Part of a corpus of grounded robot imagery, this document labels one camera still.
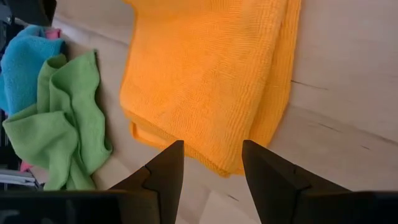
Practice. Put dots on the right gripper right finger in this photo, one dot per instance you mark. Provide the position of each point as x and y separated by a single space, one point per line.
280 193

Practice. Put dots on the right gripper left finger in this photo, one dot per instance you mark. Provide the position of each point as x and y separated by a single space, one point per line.
158 193

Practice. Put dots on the orange microfiber towel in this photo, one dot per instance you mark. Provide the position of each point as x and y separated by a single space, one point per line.
202 77

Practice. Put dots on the green microfiber towel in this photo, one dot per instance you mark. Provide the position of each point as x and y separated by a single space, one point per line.
62 130

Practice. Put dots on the blue microfiber towel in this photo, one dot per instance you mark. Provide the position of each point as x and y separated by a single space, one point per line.
25 62

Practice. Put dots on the light grey metal bracket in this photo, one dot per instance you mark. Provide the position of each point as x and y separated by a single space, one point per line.
15 179

